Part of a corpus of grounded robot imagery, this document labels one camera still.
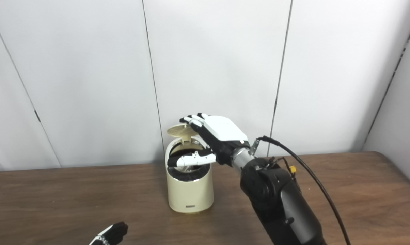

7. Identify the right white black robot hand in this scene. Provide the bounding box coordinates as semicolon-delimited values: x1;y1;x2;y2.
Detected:
167;113;251;168

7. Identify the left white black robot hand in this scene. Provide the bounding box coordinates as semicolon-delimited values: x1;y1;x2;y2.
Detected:
89;222;129;245

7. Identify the cream round bin lid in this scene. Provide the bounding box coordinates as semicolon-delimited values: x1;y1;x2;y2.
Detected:
167;124;205;143

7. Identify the cream-colored trash bin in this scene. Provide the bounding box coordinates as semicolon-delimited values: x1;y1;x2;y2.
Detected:
165;124;215;214

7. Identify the black bin liner bag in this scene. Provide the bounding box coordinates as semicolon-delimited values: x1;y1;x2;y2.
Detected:
168;146;210;179

